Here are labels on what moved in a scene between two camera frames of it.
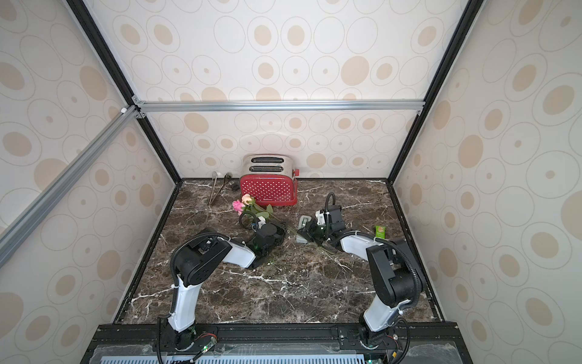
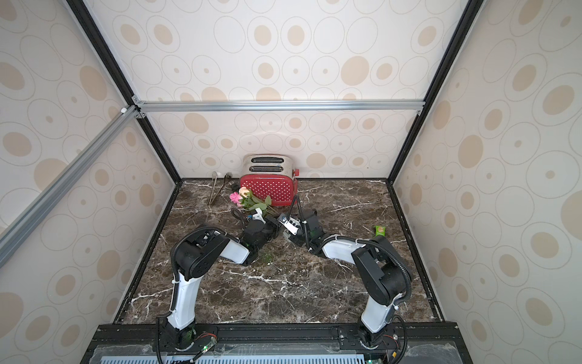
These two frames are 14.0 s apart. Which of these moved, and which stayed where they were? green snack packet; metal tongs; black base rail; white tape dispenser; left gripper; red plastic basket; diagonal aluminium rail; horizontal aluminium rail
Moved: white tape dispenser; left gripper
Stayed: metal tongs; green snack packet; red plastic basket; black base rail; horizontal aluminium rail; diagonal aluminium rail
